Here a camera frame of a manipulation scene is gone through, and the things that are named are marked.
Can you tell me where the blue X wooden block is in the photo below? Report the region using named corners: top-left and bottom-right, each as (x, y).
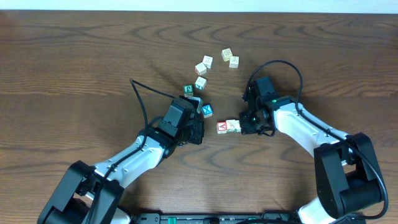
top-left (201, 105), bottom-right (213, 118)

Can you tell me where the red A wooden block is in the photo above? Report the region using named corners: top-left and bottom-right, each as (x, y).
top-left (217, 121), bottom-right (228, 134)

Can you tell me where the engraved number wooden block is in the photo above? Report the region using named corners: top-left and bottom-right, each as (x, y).
top-left (226, 119), bottom-right (237, 132)

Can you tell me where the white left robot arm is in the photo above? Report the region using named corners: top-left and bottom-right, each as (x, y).
top-left (37, 117), bottom-right (204, 224)

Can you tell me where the red M wooden block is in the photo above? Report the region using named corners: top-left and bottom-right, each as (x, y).
top-left (195, 62), bottom-right (207, 76)

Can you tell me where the plain engraved wooden block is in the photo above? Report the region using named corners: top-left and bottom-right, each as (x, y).
top-left (202, 55), bottom-right (213, 69)

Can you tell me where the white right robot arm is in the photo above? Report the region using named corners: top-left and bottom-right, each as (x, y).
top-left (239, 91), bottom-right (388, 223)

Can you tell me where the pale engraved wooden block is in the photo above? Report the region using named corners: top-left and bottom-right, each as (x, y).
top-left (229, 56), bottom-right (239, 68)

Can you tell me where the green letter wooden block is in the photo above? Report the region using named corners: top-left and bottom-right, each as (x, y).
top-left (183, 84), bottom-right (194, 97)

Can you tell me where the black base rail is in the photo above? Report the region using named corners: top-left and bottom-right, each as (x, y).
top-left (131, 212), bottom-right (302, 224)

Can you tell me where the green edged wooden block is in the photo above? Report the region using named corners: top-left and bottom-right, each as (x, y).
top-left (195, 77), bottom-right (207, 90)

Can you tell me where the tan engraved wooden block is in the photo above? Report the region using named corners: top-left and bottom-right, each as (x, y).
top-left (221, 48), bottom-right (233, 62)

